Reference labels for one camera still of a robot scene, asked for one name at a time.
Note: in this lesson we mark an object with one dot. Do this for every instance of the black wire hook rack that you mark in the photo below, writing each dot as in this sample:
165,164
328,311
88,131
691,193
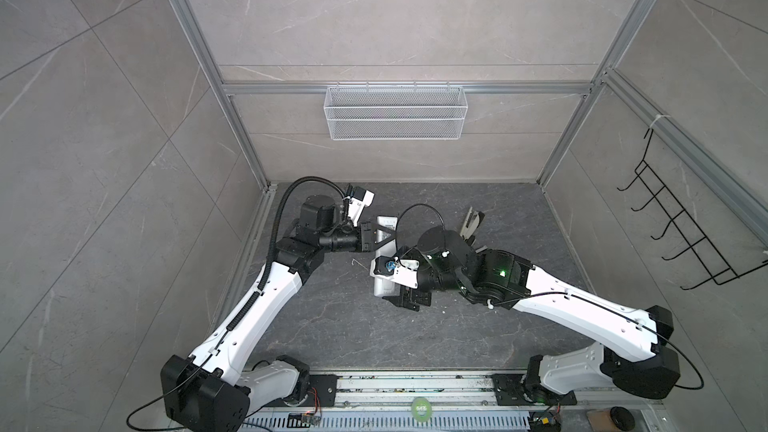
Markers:
678,218

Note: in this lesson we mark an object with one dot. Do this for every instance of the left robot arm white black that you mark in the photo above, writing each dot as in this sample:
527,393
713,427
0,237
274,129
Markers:
211,389

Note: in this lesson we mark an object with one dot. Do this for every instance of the white wire mesh basket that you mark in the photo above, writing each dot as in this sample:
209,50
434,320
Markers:
395,112

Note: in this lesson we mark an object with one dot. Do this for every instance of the green circuit board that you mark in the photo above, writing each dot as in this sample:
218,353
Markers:
544,423

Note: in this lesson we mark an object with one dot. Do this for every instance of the aluminium mounting rail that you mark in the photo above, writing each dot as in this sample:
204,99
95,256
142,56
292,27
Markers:
452,390

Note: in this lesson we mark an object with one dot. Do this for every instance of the green round sticker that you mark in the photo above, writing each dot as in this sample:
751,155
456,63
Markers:
421,410

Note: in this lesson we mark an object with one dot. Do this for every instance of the black round knob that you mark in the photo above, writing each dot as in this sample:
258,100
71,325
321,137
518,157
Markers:
622,419

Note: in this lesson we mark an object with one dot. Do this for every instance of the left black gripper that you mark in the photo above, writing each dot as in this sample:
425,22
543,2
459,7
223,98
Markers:
365,242

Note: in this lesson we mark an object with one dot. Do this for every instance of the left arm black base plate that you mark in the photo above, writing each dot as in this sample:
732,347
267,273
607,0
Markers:
321,388

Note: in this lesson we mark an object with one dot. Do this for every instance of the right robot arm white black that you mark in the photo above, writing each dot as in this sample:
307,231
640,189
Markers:
630,349

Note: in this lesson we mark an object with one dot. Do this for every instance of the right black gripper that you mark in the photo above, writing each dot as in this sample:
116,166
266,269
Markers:
409,298

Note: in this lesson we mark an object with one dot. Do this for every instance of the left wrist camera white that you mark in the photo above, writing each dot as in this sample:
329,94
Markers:
358,198

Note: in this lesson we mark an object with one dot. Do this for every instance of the white remote control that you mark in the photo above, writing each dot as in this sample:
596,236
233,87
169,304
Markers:
383,288

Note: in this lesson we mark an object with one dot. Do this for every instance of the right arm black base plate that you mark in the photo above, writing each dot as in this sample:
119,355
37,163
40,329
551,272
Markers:
519,390

